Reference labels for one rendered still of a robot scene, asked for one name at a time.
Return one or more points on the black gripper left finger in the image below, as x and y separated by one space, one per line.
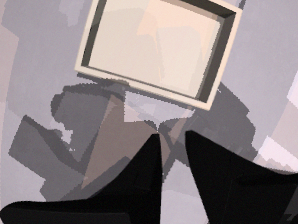
134 197

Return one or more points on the beige square tray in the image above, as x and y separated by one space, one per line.
172 48

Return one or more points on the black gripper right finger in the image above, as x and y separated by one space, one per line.
236 191

